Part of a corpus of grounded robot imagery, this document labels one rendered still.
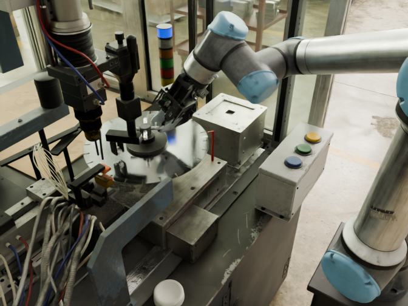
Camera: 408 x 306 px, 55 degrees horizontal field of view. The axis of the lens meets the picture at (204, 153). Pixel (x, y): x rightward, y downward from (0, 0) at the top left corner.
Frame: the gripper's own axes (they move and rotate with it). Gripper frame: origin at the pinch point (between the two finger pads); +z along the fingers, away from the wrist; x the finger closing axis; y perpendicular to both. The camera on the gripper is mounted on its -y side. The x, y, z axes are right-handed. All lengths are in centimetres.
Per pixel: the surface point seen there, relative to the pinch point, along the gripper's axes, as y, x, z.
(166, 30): -19.8, -21.9, -10.7
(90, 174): 22.8, -0.7, 6.1
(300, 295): -57, 80, 57
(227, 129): -21.4, 10.9, -0.1
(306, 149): -22.0, 31.1, -13.6
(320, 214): -109, 69, 53
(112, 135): 14.0, -4.9, 1.2
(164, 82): -21.9, -14.3, 4.5
